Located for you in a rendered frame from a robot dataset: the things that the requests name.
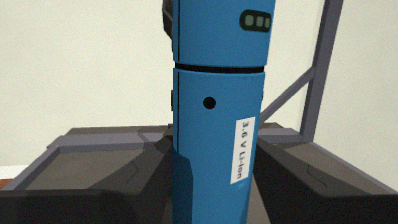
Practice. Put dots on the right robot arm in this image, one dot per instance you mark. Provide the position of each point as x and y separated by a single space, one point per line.
168 28

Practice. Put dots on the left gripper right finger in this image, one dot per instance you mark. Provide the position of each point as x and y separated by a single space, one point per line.
294 192

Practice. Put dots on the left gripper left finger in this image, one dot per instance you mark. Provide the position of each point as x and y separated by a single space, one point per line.
134 194

